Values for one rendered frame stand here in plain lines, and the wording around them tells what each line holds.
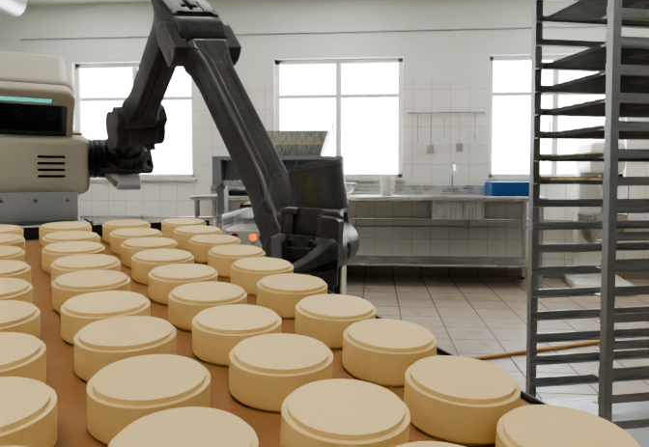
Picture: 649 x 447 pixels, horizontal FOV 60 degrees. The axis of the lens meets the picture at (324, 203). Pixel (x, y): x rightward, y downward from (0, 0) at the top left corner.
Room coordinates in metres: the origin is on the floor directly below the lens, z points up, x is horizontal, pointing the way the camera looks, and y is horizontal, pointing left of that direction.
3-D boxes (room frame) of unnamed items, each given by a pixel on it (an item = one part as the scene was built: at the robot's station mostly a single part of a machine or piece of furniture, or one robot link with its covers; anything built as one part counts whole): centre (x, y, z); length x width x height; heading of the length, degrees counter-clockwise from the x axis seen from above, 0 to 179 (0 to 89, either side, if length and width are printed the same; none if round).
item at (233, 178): (3.24, 0.25, 1.01); 0.72 x 0.33 x 0.34; 87
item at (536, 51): (2.25, -0.84, 0.97); 0.03 x 0.03 x 1.70; 10
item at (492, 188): (5.57, -1.82, 0.95); 0.40 x 0.30 x 0.14; 88
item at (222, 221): (3.36, 0.39, 0.87); 2.01 x 0.03 x 0.07; 177
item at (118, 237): (0.56, 0.19, 1.00); 0.05 x 0.05 x 0.02
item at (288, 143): (3.24, 0.25, 1.25); 0.56 x 0.29 x 0.14; 87
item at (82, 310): (0.33, 0.13, 0.98); 0.05 x 0.05 x 0.02
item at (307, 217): (0.60, 0.01, 0.98); 0.07 x 0.07 x 0.10; 75
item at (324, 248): (0.53, 0.03, 0.97); 0.09 x 0.07 x 0.07; 165
